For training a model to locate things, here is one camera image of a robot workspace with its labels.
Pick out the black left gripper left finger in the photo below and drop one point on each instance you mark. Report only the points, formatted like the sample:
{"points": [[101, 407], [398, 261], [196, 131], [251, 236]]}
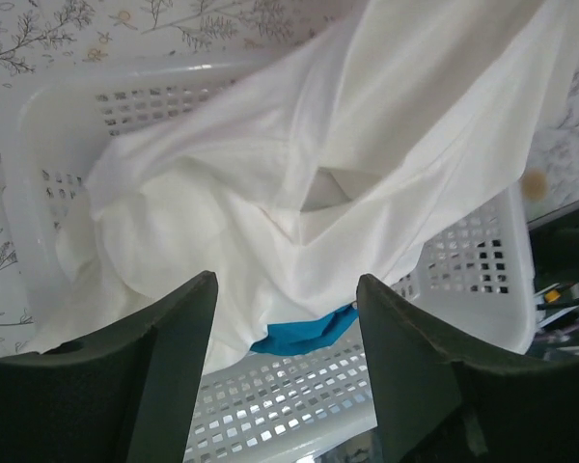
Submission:
{"points": [[124, 393]]}

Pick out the floral tablecloth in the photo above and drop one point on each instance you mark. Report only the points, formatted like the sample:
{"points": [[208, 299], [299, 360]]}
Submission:
{"points": [[38, 35]]}

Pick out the white plastic laundry basket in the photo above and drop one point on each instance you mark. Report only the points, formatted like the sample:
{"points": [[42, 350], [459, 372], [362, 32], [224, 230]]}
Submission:
{"points": [[476, 275]]}

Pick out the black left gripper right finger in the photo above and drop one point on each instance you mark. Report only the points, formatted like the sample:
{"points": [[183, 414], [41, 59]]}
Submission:
{"points": [[442, 395]]}

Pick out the white t shirt blue print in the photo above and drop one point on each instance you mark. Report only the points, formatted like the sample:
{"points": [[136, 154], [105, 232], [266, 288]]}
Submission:
{"points": [[341, 159]]}

